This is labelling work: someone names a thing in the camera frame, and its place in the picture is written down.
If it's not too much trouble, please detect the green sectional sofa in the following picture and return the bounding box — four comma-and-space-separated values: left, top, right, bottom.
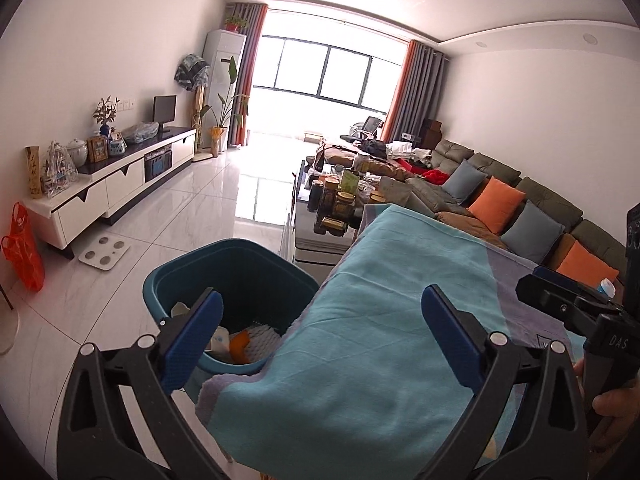
380, 140, 628, 281

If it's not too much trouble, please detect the teal printed blanket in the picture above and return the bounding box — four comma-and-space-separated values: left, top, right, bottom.
195, 204, 591, 480

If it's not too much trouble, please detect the person's right hand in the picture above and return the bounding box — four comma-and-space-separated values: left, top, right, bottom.
574, 359, 640, 420

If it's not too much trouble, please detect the white ceramic jar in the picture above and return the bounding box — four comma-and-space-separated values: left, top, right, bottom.
66, 138, 91, 168

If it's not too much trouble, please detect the grey orange curtain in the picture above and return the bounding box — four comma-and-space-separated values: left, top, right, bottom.
227, 2, 269, 149
382, 39, 451, 142

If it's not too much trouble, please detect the blue-grey cushion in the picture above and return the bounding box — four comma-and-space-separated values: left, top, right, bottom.
442, 159, 489, 205
500, 200, 566, 265

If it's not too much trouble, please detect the orange cushion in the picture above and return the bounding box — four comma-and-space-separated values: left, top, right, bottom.
467, 176, 526, 235
555, 240, 621, 289

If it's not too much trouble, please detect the white standing air conditioner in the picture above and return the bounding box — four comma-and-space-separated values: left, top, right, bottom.
202, 29, 247, 154

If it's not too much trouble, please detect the wooden photo frame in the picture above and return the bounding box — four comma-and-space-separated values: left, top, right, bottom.
87, 135, 110, 164

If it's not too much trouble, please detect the black office chair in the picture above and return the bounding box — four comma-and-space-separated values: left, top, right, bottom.
340, 116, 386, 144

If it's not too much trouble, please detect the black monitor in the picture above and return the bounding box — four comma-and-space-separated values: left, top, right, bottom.
152, 95, 178, 135

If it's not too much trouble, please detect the cloth-covered standing fan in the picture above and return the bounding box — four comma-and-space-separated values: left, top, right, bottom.
173, 54, 211, 152

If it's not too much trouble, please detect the white TV cabinet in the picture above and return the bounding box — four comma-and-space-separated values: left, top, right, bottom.
22, 126, 199, 250

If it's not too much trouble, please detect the orange peel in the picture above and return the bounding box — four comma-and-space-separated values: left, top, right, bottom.
229, 332, 251, 362

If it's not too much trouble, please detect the plastic-wrapped bundle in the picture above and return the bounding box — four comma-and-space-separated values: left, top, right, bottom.
121, 121, 160, 144

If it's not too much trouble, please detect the brown ottoman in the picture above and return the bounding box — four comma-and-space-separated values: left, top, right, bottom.
315, 142, 382, 171

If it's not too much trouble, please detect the dark brown box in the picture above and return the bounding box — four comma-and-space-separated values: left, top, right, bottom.
419, 119, 444, 149

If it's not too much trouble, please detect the brown seat pad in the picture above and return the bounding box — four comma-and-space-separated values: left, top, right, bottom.
435, 211, 508, 251

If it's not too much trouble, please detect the bamboo tube vase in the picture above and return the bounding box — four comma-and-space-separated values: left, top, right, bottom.
25, 146, 44, 200

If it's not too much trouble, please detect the plastic-wrapped ship model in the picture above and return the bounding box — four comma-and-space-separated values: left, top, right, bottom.
39, 141, 79, 196

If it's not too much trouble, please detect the large window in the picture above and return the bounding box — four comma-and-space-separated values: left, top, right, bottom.
261, 35, 407, 112

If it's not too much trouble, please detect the white bathroom scale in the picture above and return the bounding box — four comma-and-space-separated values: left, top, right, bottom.
78, 240, 132, 272

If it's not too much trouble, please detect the white foam fruit net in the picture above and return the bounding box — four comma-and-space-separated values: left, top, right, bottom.
245, 325, 282, 362

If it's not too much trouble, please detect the blue plastic bin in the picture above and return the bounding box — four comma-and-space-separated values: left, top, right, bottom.
142, 238, 321, 377

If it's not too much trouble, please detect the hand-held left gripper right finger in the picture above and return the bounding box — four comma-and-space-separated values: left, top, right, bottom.
421, 285, 590, 480

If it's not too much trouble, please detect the pile of white clothes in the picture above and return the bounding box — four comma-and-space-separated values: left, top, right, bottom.
385, 140, 431, 166

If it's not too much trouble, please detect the crushed dotted paper cup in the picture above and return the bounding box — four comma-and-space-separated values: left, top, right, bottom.
206, 326, 231, 357

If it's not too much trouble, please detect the glass coffee table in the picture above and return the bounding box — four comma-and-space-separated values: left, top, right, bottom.
290, 157, 382, 266

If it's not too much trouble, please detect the tall leafy potted plant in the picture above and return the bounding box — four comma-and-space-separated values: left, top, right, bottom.
200, 57, 251, 154

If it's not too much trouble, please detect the orange plastic bag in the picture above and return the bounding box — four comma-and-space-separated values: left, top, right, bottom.
0, 202, 46, 294

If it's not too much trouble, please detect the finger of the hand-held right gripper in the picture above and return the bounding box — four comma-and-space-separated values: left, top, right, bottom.
516, 274, 608, 338
532, 266, 621, 311

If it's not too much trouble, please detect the plant in blue vase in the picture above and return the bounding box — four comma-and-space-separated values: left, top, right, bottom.
92, 96, 120, 137

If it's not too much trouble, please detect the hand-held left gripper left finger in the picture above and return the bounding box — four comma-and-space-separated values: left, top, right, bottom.
56, 288, 224, 480

